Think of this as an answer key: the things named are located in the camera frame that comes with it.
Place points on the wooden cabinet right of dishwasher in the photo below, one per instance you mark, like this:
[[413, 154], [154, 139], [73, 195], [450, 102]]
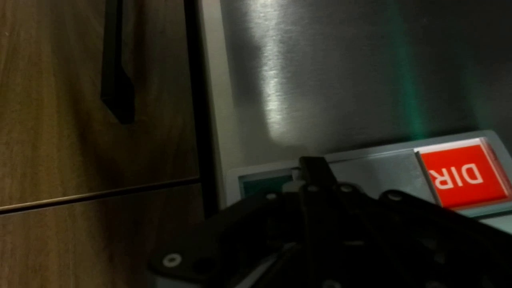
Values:
[[85, 198]]

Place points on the clean dirty dishwasher magnet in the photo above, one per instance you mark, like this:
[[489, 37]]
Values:
[[469, 173]]

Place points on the black cabinet door handle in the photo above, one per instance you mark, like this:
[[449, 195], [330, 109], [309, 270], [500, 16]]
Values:
[[117, 91]]

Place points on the stainless steel dishwasher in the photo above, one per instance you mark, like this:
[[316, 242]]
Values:
[[313, 77]]

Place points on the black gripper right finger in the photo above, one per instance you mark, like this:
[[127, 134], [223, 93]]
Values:
[[394, 240]]

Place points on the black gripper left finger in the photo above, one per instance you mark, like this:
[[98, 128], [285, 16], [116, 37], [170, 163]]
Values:
[[228, 246]]

